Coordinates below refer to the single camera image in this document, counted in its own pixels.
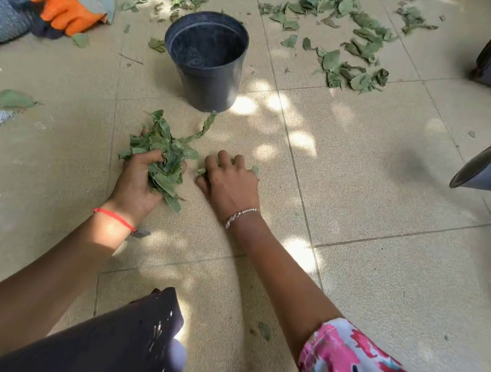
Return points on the person's right hand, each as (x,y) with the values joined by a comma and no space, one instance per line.
(231,188)

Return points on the person's left hand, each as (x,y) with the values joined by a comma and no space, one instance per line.
(132,189)

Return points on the person's right middle finger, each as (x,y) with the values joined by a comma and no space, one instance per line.
(225,160)

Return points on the person's right thumb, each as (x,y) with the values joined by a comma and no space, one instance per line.
(203,185)

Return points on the person's left fingers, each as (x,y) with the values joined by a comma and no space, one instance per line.
(144,155)

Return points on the bunch of green leaves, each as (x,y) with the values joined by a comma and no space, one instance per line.
(166,148)

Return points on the person's left forearm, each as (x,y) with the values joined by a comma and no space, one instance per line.
(27,293)

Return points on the person's right forearm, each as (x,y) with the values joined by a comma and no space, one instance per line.
(278,276)

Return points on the small green leaf piece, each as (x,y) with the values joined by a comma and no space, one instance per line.
(255,171)

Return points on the black plastic plant pot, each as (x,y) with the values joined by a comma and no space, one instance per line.
(207,72)

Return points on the curled green leaf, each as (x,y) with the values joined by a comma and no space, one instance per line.
(157,45)

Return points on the flat green leaf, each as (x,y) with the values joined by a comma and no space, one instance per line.
(80,40)

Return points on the large single green leaf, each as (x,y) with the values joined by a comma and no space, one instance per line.
(13,99)

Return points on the tiny green leaf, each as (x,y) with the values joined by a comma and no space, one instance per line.
(264,331)

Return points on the orange and grey work glove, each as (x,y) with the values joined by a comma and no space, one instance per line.
(65,7)

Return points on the wide scatter of green leaves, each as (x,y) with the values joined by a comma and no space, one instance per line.
(341,37)

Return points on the person's dark trouser leg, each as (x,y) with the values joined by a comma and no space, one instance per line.
(111,347)

